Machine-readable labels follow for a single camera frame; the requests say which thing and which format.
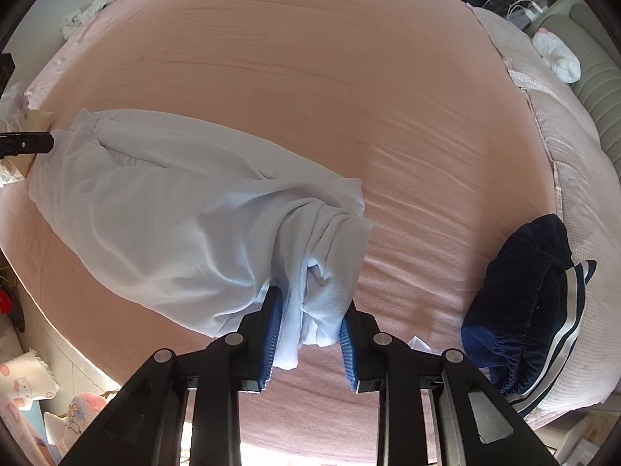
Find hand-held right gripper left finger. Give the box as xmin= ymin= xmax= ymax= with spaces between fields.
xmin=58 ymin=285 xmax=283 ymax=466

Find grey padded headboard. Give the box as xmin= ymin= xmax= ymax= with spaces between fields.
xmin=534 ymin=0 xmax=621 ymax=158

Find pink bed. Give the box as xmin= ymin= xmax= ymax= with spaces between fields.
xmin=0 ymin=0 xmax=612 ymax=462

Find clothes heap beside bed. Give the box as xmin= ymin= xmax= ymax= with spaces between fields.
xmin=61 ymin=0 xmax=131 ymax=40

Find white charger with cable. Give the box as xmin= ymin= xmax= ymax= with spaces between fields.
xmin=506 ymin=0 xmax=547 ymax=24

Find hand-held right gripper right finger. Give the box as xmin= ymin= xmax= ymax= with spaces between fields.
xmin=338 ymin=301 xmax=564 ymax=466

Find navy shorts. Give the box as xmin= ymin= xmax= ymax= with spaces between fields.
xmin=461 ymin=214 xmax=597 ymax=416

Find white printed cushion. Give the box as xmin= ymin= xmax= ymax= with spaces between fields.
xmin=0 ymin=348 xmax=62 ymax=401

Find cream cloth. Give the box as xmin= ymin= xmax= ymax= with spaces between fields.
xmin=0 ymin=109 xmax=53 ymax=189

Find white nightstand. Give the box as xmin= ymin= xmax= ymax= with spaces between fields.
xmin=541 ymin=408 xmax=614 ymax=466

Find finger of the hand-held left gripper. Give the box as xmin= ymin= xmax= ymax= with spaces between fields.
xmin=0 ymin=131 xmax=55 ymax=158

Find white plush toy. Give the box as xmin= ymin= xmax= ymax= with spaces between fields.
xmin=533 ymin=29 xmax=582 ymax=83

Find crumpled white cloth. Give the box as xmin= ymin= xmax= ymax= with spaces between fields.
xmin=0 ymin=82 xmax=31 ymax=133

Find plain white garment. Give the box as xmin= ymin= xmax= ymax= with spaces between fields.
xmin=29 ymin=109 xmax=374 ymax=370

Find person's printed fleece pajamas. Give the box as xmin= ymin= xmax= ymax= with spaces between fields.
xmin=43 ymin=392 xmax=110 ymax=454

